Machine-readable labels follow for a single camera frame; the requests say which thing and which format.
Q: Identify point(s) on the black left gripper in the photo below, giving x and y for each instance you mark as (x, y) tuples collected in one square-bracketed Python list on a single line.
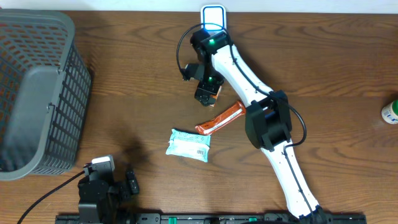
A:
[(134, 186)]

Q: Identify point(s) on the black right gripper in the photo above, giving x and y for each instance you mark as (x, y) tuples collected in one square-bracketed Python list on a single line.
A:
[(203, 86)]

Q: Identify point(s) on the orange Kleenex tissue pack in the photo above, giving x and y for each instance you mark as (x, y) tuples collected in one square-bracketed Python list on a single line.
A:
[(217, 95)]

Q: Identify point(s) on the orange snack bar wrapper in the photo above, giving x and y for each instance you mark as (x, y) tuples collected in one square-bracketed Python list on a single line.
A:
[(220, 121)]

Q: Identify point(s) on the teal wet wipes pack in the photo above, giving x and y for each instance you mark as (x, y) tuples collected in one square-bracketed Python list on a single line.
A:
[(194, 146)]

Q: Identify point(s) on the green lid jar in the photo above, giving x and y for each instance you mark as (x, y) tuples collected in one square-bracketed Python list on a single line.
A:
[(389, 113)]

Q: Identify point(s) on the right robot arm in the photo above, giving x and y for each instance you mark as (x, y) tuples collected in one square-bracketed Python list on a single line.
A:
[(267, 122)]

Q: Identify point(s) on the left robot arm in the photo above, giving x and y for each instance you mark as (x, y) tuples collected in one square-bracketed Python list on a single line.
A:
[(103, 211)]

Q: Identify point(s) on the white barcode scanner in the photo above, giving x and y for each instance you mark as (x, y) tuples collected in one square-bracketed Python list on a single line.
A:
[(213, 17)]

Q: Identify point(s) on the grey plastic mesh basket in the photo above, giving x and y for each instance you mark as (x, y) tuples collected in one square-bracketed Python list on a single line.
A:
[(45, 90)]

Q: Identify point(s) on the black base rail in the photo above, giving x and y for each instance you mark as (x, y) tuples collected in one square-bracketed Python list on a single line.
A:
[(155, 218)]

